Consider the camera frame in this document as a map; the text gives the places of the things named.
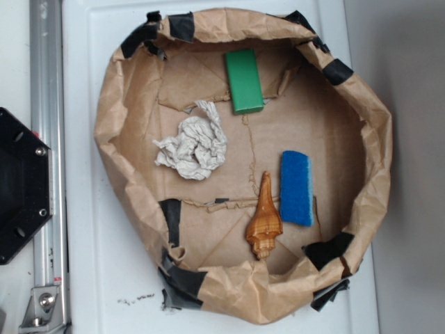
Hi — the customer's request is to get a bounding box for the blue sponge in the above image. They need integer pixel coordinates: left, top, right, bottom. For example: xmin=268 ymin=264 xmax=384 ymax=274
xmin=280 ymin=150 xmax=314 ymax=227

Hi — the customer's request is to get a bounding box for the crumpled white paper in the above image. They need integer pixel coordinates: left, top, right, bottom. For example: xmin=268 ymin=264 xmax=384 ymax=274
xmin=153 ymin=100 xmax=228 ymax=181

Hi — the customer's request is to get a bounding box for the brown paper bin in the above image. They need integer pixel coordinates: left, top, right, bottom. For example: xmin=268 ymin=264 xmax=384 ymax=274
xmin=94 ymin=8 xmax=393 ymax=324

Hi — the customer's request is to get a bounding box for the brown conch seashell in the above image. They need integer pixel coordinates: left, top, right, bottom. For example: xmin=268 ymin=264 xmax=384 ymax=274
xmin=245 ymin=171 xmax=283 ymax=260

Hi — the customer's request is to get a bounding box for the green rectangular block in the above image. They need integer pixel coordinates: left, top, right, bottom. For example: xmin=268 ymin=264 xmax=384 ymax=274
xmin=225 ymin=49 xmax=264 ymax=115

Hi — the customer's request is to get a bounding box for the aluminium extrusion rail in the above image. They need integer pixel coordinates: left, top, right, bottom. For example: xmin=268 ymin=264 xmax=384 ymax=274
xmin=30 ymin=1 xmax=72 ymax=333

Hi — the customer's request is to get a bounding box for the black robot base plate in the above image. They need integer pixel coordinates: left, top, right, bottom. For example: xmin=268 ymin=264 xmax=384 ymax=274
xmin=1 ymin=108 xmax=52 ymax=265

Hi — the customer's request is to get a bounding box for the metal corner bracket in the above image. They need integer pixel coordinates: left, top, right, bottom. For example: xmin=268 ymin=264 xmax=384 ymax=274
xmin=18 ymin=285 xmax=63 ymax=333

